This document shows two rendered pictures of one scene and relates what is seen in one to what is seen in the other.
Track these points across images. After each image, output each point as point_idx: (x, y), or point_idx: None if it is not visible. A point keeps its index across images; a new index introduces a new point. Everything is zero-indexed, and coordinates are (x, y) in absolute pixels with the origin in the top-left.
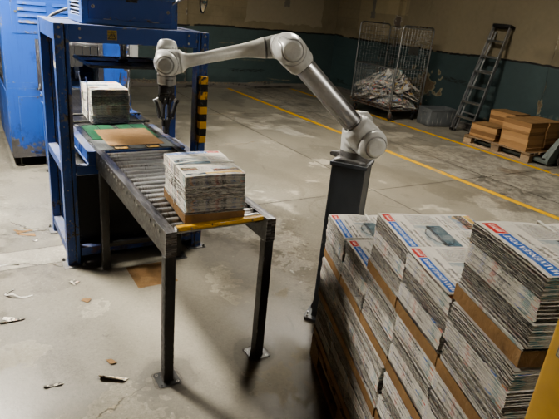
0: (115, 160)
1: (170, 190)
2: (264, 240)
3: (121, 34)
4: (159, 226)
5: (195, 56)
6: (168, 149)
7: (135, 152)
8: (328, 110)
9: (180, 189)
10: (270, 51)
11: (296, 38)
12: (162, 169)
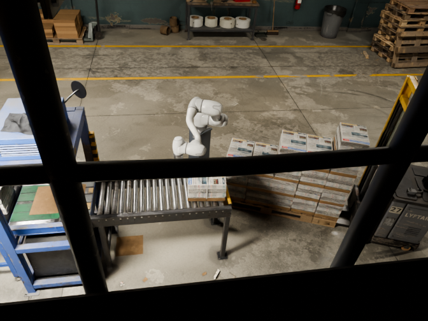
0: (115, 212)
1: (199, 195)
2: None
3: (76, 146)
4: (223, 209)
5: (200, 137)
6: (95, 185)
7: (101, 200)
8: (214, 119)
9: (217, 191)
10: (198, 111)
11: (220, 104)
12: (141, 194)
